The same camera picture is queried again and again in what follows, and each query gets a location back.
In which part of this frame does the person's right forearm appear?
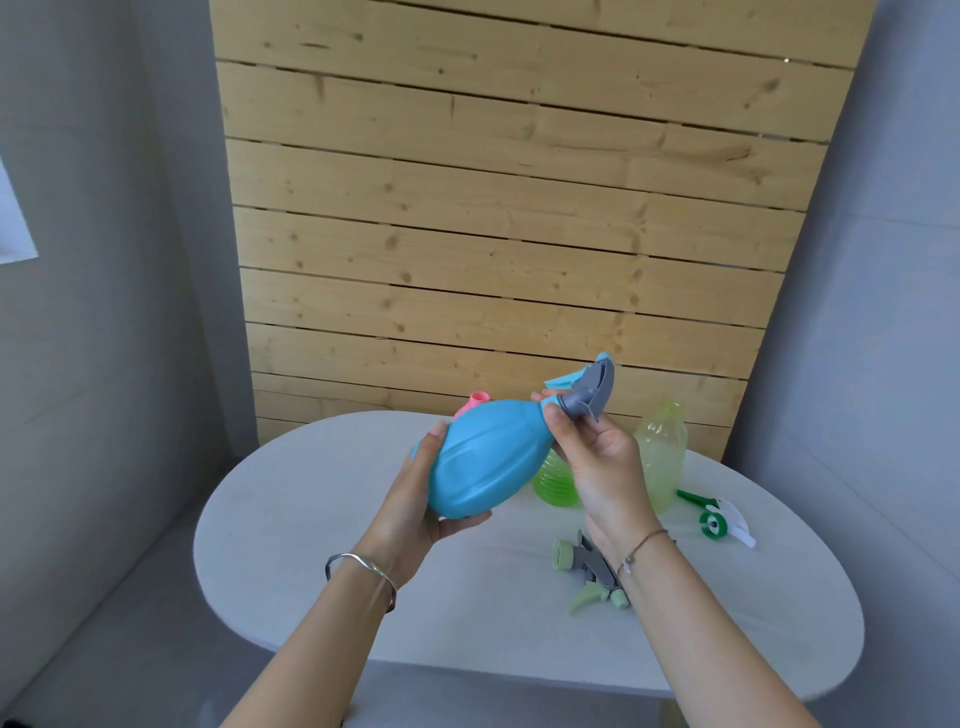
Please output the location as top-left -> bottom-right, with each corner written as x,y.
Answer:
618,532 -> 819,728

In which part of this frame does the white framed window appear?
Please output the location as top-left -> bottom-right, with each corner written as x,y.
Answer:
0,153 -> 39,265

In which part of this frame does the person's left forearm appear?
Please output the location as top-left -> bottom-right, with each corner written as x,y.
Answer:
224,553 -> 399,728

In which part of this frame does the green ribbed clear bottle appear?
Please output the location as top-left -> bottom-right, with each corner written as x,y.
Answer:
530,448 -> 583,509

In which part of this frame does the thin cord bracelet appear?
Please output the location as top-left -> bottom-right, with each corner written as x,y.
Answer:
616,528 -> 670,577

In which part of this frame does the person's right hand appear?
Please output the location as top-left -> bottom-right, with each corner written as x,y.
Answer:
530,389 -> 670,576

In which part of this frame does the wooden slat panel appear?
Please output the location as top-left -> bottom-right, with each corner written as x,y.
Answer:
208,0 -> 879,463

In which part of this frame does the blue grey sprayer head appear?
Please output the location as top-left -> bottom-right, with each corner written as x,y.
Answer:
541,352 -> 616,424

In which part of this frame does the pale yellow-green clear bottle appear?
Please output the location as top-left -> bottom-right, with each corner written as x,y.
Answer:
632,398 -> 689,515

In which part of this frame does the blue plastic bottle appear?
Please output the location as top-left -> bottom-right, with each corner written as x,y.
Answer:
412,399 -> 560,520

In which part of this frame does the person's left hand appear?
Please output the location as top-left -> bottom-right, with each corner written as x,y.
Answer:
352,421 -> 493,591

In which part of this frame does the grey pale-green sprayer head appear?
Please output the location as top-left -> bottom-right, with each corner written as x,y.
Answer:
552,529 -> 631,618

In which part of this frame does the white green sprayer head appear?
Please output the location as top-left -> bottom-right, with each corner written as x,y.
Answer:
676,488 -> 757,550

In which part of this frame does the silver bangle bracelet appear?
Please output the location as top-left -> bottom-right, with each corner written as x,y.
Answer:
324,552 -> 399,615

